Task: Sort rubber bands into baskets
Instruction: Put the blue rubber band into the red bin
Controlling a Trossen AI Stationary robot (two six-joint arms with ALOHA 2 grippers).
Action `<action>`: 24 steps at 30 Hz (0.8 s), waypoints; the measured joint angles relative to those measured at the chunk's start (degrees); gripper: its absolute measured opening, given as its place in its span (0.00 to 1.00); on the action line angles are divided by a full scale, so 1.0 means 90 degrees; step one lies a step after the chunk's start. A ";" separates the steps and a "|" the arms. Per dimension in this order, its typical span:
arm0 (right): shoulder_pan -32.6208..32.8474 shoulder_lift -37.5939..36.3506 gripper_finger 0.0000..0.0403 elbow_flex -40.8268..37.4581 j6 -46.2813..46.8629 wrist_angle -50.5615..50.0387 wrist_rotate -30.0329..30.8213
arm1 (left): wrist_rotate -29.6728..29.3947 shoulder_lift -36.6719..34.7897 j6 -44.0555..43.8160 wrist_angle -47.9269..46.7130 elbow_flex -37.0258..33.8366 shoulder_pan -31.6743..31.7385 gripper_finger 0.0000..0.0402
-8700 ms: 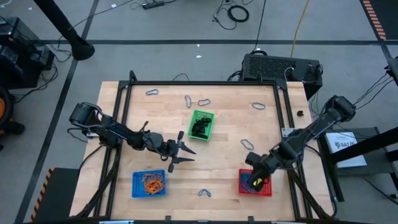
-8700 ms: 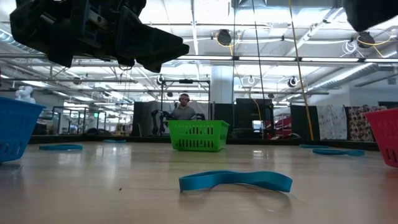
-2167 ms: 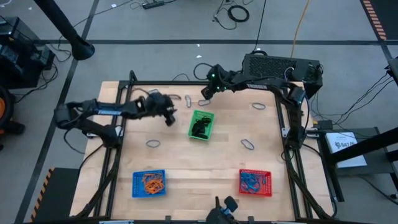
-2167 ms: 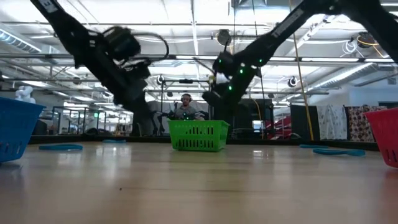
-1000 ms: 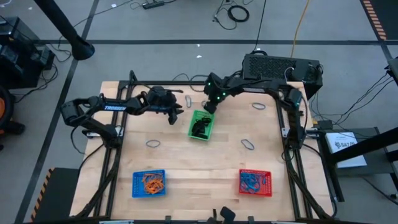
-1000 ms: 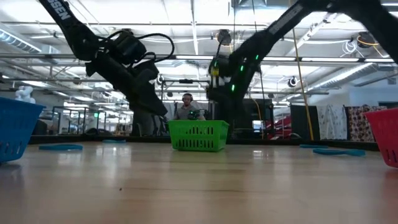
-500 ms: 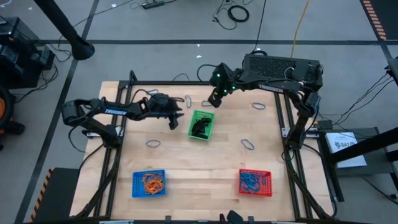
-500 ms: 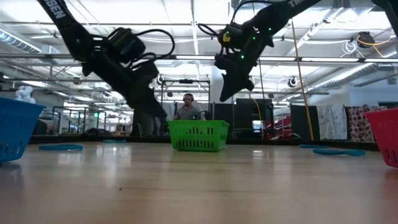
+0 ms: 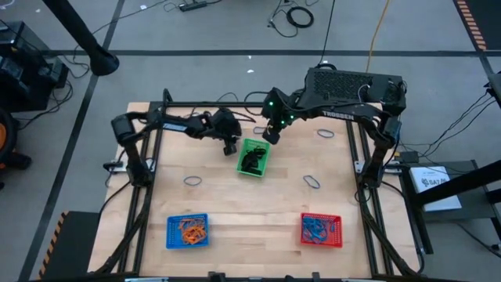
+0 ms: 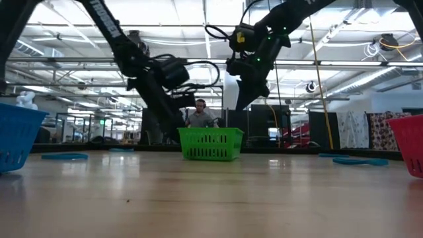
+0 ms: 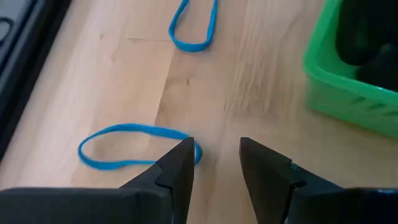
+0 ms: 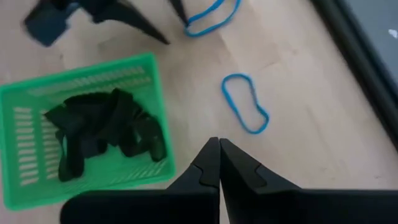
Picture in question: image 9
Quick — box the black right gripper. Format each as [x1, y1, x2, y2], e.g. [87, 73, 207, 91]
[261, 88, 299, 146]

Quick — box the green plastic basket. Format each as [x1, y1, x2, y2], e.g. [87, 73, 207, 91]
[236, 137, 272, 179]

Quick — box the black perforated computer case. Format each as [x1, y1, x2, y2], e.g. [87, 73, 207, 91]
[304, 67, 407, 115]

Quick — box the blue plastic basket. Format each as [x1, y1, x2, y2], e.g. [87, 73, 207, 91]
[165, 213, 210, 251]

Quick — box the black power strip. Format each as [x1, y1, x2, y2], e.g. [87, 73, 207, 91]
[178, 1, 208, 13]

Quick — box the black power adapter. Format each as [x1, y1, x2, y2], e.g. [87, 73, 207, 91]
[398, 150, 420, 165]

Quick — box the black round standing pole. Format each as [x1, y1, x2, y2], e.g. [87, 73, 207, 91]
[41, 0, 121, 78]

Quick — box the red plastic basket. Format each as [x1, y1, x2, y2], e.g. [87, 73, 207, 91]
[299, 212, 344, 249]

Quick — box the white printed sign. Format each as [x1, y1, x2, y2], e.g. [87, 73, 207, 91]
[409, 165, 463, 213]

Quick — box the black hazard-striped floor mat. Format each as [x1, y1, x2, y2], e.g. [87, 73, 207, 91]
[38, 211, 101, 281]
[453, 0, 501, 52]

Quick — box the black side stand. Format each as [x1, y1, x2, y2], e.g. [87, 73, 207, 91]
[402, 158, 501, 255]

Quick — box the black equipment cart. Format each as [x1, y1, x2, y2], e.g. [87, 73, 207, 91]
[0, 21, 70, 114]

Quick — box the orange black wheeled machine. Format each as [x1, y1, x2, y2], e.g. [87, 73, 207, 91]
[0, 108, 33, 190]

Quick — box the black aluminium table frame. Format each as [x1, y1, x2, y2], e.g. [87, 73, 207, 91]
[93, 88, 424, 281]

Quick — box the long black floor cable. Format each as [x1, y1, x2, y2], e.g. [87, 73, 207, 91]
[319, 0, 337, 67]

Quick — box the coiled black cable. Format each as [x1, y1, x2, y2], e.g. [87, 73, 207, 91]
[286, 5, 315, 30]

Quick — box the yellow floor cable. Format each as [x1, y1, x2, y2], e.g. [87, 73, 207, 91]
[365, 0, 391, 74]

